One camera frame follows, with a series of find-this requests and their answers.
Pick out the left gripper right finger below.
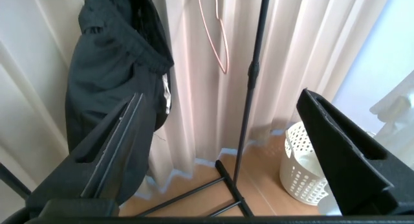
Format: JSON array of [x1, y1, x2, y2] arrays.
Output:
[[296, 87, 414, 216]]

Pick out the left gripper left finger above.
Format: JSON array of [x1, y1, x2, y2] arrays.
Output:
[[25, 92, 147, 219]]

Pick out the white garment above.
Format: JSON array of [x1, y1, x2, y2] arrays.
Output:
[[369, 69, 414, 170]]

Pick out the black shorts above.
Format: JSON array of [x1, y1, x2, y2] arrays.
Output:
[[64, 0, 176, 206]]

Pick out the white laundry basket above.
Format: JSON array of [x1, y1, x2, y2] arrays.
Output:
[[278, 120, 330, 207]]

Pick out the black clothes rack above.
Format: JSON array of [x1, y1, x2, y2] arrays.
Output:
[[0, 0, 273, 218]]

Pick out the pink clothes hanger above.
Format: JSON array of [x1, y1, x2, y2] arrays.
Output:
[[197, 0, 231, 75]]

